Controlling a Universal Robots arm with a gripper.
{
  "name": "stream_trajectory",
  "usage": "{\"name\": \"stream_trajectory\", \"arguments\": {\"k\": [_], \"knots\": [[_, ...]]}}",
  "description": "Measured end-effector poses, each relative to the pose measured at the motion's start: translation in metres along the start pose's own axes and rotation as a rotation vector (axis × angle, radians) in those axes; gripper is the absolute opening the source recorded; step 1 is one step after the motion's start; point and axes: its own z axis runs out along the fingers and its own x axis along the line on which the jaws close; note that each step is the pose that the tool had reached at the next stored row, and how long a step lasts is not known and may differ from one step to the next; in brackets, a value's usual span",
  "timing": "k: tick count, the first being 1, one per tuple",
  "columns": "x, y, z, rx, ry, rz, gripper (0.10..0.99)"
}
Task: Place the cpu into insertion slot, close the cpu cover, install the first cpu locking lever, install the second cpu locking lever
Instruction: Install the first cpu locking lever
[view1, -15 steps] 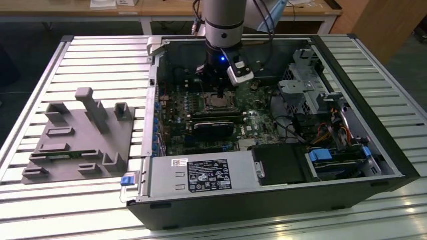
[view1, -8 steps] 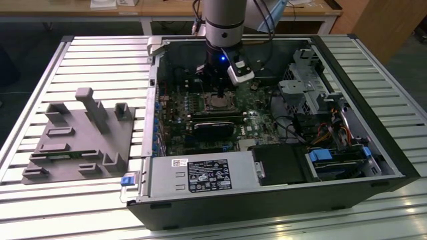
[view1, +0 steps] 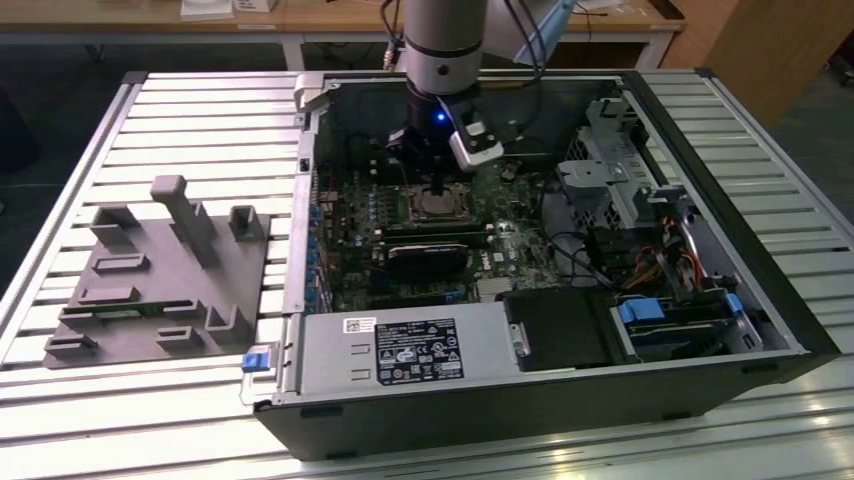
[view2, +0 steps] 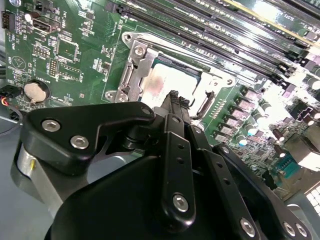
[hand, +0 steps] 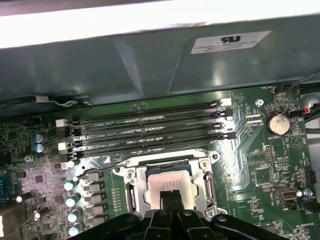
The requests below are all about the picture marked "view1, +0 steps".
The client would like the wooden cabinet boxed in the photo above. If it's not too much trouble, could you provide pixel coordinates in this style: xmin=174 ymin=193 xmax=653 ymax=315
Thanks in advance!
xmin=659 ymin=0 xmax=854 ymax=129

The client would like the white box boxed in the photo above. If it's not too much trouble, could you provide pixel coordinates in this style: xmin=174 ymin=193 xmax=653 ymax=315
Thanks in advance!
xmin=179 ymin=0 xmax=279 ymax=22

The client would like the wooden desk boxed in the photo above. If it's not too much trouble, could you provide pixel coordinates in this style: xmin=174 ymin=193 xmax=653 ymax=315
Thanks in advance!
xmin=0 ymin=0 xmax=686 ymax=71

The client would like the grey power supply unit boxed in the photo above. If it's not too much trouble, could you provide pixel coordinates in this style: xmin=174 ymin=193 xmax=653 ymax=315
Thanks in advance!
xmin=286 ymin=302 xmax=519 ymax=396

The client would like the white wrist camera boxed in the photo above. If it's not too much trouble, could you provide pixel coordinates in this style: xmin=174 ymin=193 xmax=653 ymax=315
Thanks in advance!
xmin=447 ymin=117 xmax=507 ymax=172

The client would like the green motherboard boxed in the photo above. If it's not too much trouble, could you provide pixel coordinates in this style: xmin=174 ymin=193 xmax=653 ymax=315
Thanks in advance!
xmin=312 ymin=159 xmax=569 ymax=311

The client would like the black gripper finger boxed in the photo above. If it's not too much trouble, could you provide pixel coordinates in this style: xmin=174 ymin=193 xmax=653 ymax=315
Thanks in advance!
xmin=386 ymin=127 xmax=443 ymax=198
xmin=438 ymin=149 xmax=463 ymax=198

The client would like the blue disk carrier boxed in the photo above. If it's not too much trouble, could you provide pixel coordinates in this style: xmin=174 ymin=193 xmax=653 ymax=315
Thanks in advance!
xmin=617 ymin=297 xmax=667 ymax=329

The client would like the orange yellow wire bundle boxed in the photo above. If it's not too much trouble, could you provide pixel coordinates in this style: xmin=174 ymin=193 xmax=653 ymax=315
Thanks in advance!
xmin=630 ymin=239 xmax=707 ymax=294

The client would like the grey metal drive cage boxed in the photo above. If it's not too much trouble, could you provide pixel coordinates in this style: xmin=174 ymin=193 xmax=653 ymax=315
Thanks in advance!
xmin=554 ymin=98 xmax=693 ymax=234

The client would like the blue case latch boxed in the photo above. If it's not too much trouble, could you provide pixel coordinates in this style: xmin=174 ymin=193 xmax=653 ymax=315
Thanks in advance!
xmin=240 ymin=347 xmax=276 ymax=374

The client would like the silver CPU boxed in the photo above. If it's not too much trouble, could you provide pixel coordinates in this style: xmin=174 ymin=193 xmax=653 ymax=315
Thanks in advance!
xmin=417 ymin=192 xmax=469 ymax=216

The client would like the green RAM stick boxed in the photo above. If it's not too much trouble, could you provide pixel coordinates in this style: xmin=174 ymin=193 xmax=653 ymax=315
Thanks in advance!
xmin=92 ymin=306 xmax=168 ymax=319

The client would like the black graphics card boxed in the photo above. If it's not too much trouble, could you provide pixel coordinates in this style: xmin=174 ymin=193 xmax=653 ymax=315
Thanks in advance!
xmin=383 ymin=242 xmax=469 ymax=281

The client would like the metal socket cover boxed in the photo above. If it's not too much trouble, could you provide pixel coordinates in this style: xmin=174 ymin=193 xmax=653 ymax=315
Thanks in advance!
xmin=403 ymin=184 xmax=479 ymax=226

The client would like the pale blue teach pendant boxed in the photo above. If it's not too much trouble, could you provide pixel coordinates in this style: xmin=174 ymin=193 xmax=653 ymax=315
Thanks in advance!
xmin=511 ymin=0 xmax=577 ymax=65

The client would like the CPU socket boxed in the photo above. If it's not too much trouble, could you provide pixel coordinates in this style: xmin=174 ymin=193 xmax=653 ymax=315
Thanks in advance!
xmin=402 ymin=183 xmax=482 ymax=227

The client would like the grey parts rack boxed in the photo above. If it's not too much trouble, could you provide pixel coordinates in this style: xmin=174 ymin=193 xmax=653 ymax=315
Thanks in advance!
xmin=43 ymin=174 xmax=275 ymax=371

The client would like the black PC case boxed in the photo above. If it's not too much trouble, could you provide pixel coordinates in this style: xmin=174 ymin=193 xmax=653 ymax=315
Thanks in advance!
xmin=252 ymin=67 xmax=842 ymax=461

